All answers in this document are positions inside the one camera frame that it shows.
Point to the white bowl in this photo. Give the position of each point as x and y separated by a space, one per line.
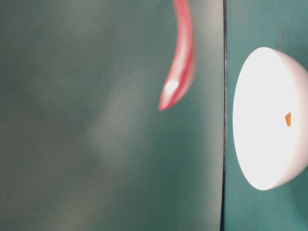
270 85

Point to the red block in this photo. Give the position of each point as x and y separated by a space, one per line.
288 119

